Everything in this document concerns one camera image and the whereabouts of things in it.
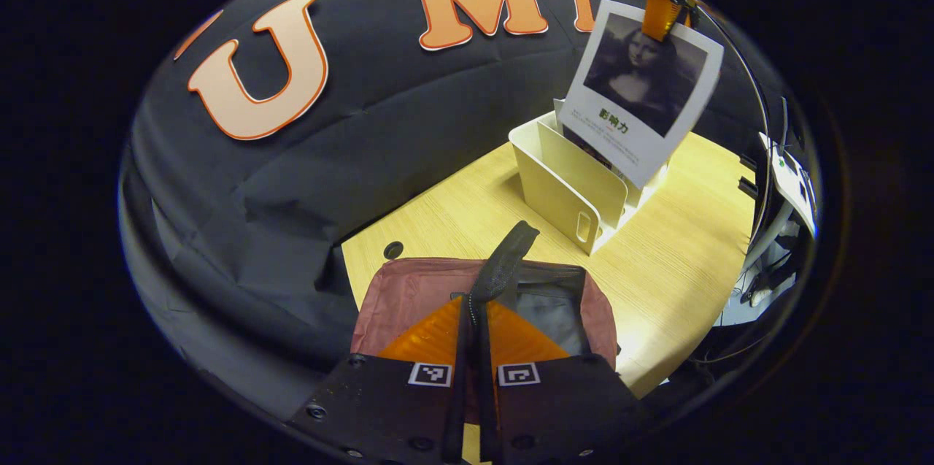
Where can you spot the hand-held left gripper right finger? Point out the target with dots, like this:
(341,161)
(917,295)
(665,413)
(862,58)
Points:
(487,406)

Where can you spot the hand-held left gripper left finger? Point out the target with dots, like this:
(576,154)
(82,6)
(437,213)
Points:
(458,392)

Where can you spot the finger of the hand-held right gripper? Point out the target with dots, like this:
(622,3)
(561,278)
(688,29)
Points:
(662,9)

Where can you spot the white portrait cover book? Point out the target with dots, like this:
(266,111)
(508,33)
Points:
(642,85)

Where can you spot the dark red schoolbag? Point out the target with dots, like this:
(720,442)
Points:
(408,290)

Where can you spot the white bookshelf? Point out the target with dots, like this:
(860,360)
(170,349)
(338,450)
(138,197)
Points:
(562,187)

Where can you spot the white equipment box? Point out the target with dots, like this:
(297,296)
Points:
(792,187)

